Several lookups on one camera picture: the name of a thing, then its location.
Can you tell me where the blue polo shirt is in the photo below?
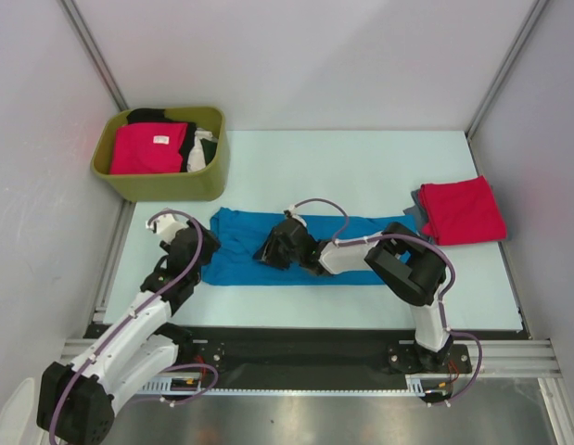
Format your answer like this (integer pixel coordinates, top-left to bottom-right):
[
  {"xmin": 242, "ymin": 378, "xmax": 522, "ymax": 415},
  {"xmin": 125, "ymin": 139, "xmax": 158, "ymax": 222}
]
[{"xmin": 202, "ymin": 206, "xmax": 418, "ymax": 287}]

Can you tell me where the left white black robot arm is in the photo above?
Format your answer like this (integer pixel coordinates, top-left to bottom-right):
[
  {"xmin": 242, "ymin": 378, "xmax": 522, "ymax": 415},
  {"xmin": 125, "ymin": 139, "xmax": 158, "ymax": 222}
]
[{"xmin": 36, "ymin": 223, "xmax": 221, "ymax": 444}]

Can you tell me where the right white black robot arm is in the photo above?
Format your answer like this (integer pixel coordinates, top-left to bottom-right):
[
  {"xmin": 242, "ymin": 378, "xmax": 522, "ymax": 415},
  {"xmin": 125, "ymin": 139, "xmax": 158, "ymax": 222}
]
[{"xmin": 253, "ymin": 217, "xmax": 455, "ymax": 372}]

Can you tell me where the olive green plastic bin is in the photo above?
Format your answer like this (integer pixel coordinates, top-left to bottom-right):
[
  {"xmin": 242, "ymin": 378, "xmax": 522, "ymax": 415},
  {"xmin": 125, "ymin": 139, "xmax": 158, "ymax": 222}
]
[{"xmin": 91, "ymin": 106, "xmax": 230, "ymax": 202}]

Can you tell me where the white shirt in bin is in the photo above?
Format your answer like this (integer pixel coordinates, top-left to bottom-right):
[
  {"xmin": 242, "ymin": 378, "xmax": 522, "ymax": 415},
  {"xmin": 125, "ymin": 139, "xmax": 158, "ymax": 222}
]
[{"xmin": 186, "ymin": 128, "xmax": 218, "ymax": 172}]

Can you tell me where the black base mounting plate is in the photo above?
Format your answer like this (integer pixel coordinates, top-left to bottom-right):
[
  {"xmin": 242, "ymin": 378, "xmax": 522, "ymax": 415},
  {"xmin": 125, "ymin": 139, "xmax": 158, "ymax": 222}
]
[{"xmin": 162, "ymin": 325, "xmax": 483, "ymax": 388}]

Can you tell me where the dark green shirt in bin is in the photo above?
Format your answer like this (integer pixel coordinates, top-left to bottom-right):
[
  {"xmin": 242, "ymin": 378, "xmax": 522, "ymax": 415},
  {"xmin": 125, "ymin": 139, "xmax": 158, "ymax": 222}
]
[{"xmin": 200, "ymin": 139, "xmax": 218, "ymax": 165}]

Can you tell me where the pink shirt in bin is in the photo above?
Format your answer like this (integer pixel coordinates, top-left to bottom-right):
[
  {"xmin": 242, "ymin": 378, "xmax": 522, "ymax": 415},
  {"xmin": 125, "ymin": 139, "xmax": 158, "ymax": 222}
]
[{"xmin": 109, "ymin": 122, "xmax": 188, "ymax": 175}]

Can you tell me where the folded grey t shirt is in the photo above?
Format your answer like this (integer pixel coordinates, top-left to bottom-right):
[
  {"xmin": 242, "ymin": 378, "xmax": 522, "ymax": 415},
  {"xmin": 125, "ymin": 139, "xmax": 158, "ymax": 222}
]
[{"xmin": 403, "ymin": 189, "xmax": 434, "ymax": 243}]

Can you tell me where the black shirt in bin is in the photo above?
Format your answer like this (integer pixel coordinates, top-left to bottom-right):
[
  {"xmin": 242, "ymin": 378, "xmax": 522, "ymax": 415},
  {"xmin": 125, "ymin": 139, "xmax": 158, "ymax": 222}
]
[{"xmin": 127, "ymin": 108, "xmax": 198, "ymax": 160}]

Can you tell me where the folded red t shirt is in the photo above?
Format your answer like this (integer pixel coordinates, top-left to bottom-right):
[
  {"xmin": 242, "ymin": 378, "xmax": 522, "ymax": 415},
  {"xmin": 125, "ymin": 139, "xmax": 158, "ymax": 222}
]
[{"xmin": 418, "ymin": 176, "xmax": 507, "ymax": 246}]

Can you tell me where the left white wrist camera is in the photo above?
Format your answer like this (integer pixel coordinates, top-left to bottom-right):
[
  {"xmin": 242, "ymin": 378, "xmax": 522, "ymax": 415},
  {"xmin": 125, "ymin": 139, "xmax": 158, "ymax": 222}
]
[{"xmin": 147, "ymin": 213, "xmax": 186, "ymax": 244}]

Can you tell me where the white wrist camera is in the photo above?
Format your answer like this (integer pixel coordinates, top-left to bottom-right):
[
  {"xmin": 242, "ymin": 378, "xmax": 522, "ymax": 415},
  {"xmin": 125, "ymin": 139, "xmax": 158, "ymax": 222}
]
[
  {"xmin": 147, "ymin": 213, "xmax": 186, "ymax": 244},
  {"xmin": 283, "ymin": 209, "xmax": 307, "ymax": 226}
]

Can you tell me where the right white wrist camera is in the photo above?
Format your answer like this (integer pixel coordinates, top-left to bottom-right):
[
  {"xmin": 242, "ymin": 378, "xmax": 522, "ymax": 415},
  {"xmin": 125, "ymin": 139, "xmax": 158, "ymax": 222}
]
[{"xmin": 283, "ymin": 209, "xmax": 307, "ymax": 226}]

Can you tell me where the grey slotted cable duct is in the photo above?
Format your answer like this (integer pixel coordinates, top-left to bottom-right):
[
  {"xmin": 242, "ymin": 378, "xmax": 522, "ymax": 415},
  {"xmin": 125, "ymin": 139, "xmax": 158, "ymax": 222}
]
[{"xmin": 136, "ymin": 374, "xmax": 425, "ymax": 400}]

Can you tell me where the aluminium frame rail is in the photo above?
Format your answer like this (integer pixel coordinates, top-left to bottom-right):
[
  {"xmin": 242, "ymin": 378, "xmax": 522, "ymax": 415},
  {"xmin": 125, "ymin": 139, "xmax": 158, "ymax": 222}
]
[{"xmin": 58, "ymin": 337, "xmax": 561, "ymax": 379}]

